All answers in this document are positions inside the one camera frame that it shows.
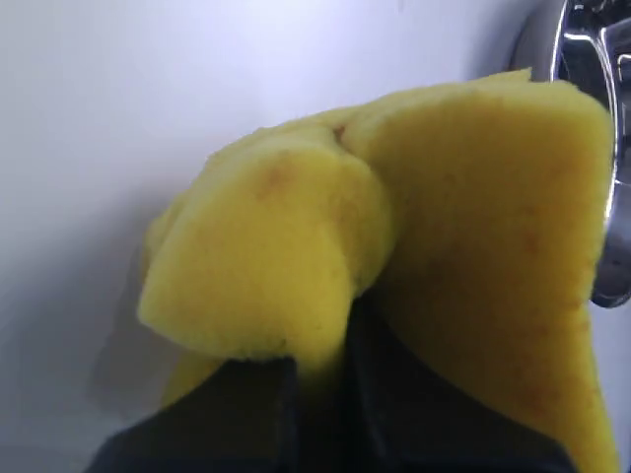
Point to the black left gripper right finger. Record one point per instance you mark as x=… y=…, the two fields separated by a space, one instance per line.
x=400 y=416

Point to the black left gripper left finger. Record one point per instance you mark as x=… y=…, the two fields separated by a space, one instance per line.
x=243 y=418

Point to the yellow sponge block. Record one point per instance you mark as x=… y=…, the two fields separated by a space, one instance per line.
x=469 y=212

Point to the round stainless steel pan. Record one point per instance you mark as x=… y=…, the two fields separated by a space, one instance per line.
x=587 y=45

